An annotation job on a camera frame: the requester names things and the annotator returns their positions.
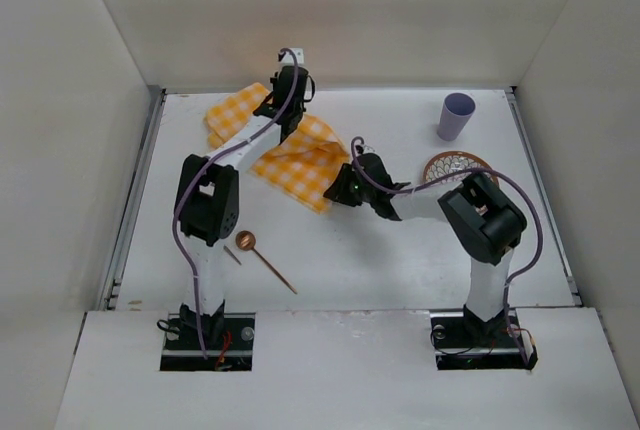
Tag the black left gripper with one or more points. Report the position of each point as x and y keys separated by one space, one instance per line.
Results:
x=291 y=76

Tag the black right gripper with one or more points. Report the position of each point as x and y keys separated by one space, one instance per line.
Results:
x=343 y=188

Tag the yellow white checkered cloth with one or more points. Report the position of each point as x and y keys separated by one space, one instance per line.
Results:
x=303 y=167

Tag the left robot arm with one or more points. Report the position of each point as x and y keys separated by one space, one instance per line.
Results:
x=208 y=202

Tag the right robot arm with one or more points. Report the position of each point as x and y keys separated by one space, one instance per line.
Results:
x=487 y=224

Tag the copper spoon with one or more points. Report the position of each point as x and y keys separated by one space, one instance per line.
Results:
x=246 y=241

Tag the floral patterned ceramic plate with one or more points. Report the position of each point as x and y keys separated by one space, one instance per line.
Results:
x=444 y=170

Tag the metal fork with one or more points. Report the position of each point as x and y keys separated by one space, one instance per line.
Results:
x=232 y=255

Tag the lilac plastic cup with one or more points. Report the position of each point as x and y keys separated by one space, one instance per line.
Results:
x=457 y=109

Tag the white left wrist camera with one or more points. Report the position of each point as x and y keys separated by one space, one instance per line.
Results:
x=291 y=56

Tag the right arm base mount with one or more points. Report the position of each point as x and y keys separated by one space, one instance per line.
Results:
x=456 y=349

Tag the right aluminium table rail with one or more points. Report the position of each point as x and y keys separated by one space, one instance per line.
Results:
x=541 y=190

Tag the aluminium table rail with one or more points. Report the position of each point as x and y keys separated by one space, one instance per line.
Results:
x=114 y=270
x=541 y=190

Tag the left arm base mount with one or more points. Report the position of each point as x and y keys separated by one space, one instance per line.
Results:
x=232 y=351

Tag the left aluminium table rail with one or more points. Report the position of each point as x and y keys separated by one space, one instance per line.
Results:
x=114 y=270

